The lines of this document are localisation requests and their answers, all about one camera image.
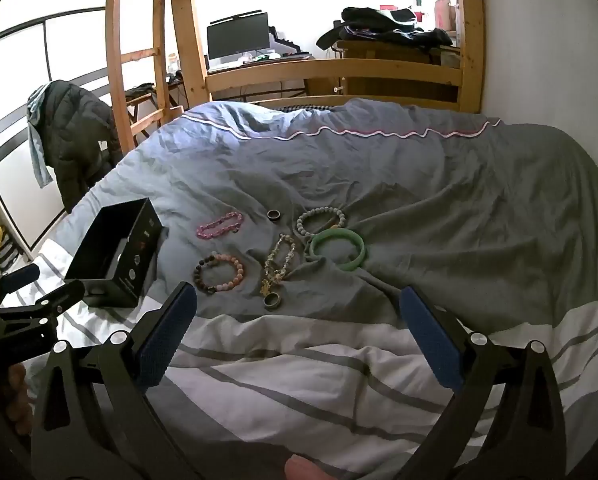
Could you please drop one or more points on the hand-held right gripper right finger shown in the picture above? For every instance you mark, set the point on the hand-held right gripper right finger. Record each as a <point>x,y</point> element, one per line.
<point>431,340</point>

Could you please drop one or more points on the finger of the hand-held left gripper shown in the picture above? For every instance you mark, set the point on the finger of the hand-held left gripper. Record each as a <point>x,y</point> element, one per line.
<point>21,277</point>
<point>61,295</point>

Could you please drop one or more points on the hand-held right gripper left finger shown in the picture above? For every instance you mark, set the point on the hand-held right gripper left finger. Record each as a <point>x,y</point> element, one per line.
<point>164,340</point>

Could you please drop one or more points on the black box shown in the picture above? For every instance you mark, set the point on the black box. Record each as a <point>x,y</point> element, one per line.
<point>129,255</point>

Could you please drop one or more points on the green jade bangle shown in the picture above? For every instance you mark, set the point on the green jade bangle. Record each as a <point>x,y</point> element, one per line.
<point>351,262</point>

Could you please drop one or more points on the person's left hand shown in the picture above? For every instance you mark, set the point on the person's left hand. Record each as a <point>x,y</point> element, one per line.
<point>15,395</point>

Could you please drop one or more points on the light blue cloth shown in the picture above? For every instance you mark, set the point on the light blue cloth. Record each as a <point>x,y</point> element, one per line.
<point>36,155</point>

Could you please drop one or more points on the grey striped duvet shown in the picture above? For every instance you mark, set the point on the grey striped duvet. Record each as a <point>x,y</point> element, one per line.
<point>429,185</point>

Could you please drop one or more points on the black puffer jacket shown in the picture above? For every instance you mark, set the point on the black puffer jacket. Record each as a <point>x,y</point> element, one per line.
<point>74,130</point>

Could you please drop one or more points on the person's knee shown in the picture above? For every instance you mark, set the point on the person's knee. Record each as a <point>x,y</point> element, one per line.
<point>304,467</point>

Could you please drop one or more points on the white sliding wardrobe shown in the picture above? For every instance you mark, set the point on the white sliding wardrobe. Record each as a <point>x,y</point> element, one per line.
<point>9,85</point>

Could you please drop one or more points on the wooden folding table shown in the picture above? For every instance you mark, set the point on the wooden folding table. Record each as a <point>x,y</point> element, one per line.
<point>134,110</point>

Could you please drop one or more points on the dark green cloth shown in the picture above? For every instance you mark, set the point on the dark green cloth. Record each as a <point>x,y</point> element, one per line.
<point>139,92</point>

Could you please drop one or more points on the checkered mattress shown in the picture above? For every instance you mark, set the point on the checkered mattress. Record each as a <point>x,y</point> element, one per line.
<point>304,108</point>

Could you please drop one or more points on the wooden cabinet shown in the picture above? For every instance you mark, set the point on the wooden cabinet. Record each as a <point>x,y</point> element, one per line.
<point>379,51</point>

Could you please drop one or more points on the computer desk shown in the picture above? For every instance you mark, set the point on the computer desk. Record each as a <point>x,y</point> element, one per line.
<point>279,58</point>

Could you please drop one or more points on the black computer monitor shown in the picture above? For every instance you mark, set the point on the black computer monitor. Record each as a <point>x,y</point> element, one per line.
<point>236,35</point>

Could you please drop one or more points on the pile of dark clothes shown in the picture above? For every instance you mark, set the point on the pile of dark clothes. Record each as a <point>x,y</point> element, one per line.
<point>379,22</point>

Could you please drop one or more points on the pink box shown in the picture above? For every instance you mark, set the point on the pink box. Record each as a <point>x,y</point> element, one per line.
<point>441,12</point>

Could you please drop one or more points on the wooden bed frame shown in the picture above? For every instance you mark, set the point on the wooden bed frame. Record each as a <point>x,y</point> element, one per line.
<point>329,67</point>

